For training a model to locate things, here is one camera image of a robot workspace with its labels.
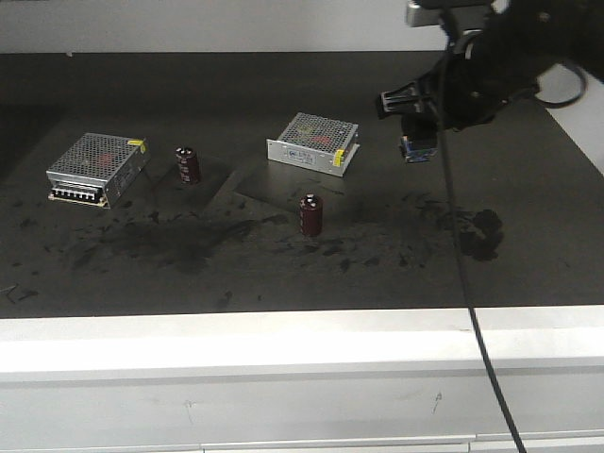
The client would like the right mesh power supply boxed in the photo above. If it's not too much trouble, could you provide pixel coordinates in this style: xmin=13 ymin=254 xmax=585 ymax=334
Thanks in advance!
xmin=266 ymin=112 xmax=360 ymax=177

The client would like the mesh power supply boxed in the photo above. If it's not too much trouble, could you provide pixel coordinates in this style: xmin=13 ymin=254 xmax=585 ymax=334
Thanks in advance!
xmin=266 ymin=112 xmax=360 ymax=177
xmin=46 ymin=132 xmax=150 ymax=210

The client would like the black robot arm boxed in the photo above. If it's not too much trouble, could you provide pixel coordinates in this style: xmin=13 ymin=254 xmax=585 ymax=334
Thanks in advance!
xmin=377 ymin=1 xmax=603 ymax=129

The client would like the right dark red capacitor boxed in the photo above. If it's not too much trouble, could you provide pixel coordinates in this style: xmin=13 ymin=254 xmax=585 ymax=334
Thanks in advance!
xmin=299 ymin=193 xmax=324 ymax=237

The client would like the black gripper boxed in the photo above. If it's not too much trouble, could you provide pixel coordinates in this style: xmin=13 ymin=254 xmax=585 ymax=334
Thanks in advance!
xmin=376 ymin=32 xmax=541 ymax=129

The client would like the yellow mushroom push button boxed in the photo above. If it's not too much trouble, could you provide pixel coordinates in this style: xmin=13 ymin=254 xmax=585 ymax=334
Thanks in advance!
xmin=400 ymin=115 xmax=438 ymax=163

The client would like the left dark red capacitor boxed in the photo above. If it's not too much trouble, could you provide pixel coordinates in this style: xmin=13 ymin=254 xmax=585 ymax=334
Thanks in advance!
xmin=175 ymin=147 xmax=200 ymax=184

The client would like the dark red capacitor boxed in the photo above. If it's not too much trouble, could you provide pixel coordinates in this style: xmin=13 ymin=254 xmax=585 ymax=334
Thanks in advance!
xmin=175 ymin=147 xmax=200 ymax=184
xmin=299 ymin=193 xmax=324 ymax=237

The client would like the left mesh power supply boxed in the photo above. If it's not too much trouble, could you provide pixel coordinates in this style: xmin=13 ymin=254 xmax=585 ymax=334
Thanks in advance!
xmin=46 ymin=132 xmax=150 ymax=210

